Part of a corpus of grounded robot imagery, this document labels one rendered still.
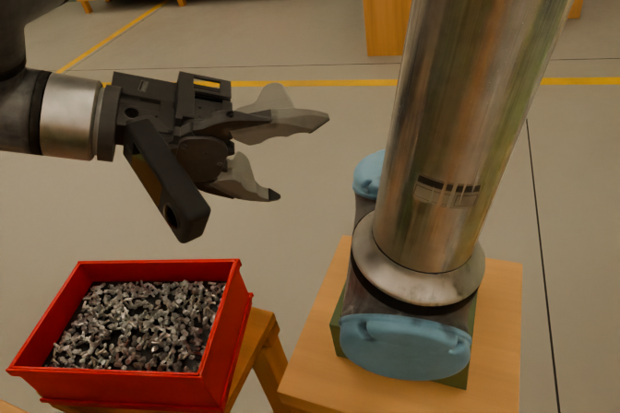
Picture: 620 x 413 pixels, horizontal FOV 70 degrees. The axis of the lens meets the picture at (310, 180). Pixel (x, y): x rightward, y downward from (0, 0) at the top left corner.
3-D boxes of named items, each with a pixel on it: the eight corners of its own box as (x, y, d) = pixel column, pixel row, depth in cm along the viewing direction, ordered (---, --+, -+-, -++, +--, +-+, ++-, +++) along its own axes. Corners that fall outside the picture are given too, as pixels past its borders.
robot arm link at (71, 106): (35, 119, 35) (44, 175, 41) (100, 128, 37) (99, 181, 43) (54, 53, 39) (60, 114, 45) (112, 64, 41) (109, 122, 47)
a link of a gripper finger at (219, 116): (265, 98, 40) (174, 121, 41) (266, 111, 39) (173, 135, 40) (281, 129, 43) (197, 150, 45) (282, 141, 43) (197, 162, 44)
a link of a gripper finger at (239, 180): (278, 165, 56) (229, 128, 49) (280, 206, 53) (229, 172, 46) (257, 174, 57) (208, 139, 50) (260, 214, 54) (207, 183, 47)
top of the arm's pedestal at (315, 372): (344, 247, 89) (341, 233, 87) (519, 277, 77) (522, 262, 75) (280, 404, 67) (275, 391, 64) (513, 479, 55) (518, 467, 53)
